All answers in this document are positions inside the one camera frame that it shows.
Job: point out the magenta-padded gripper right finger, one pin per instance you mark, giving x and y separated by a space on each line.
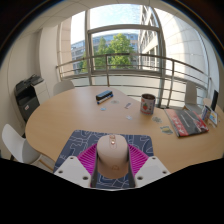
151 170

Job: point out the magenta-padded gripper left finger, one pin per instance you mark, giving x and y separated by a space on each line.
71 170

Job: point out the white computer mouse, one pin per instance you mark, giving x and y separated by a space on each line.
112 156

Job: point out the blue patterned mouse pad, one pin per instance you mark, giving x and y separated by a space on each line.
80 140

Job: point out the small paper sticker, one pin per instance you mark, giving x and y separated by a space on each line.
166 130
157 119

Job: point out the white plastic chair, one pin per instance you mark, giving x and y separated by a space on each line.
20 146
63 87
191 93

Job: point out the red magazine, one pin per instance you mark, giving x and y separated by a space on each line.
186 123

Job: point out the colourful printed mug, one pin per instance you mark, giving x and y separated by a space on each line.
147 105

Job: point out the black office printer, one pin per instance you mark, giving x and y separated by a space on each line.
26 96

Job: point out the metal balcony railing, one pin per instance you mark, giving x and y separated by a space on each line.
107 66

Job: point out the green trees outside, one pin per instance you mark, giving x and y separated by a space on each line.
118 50

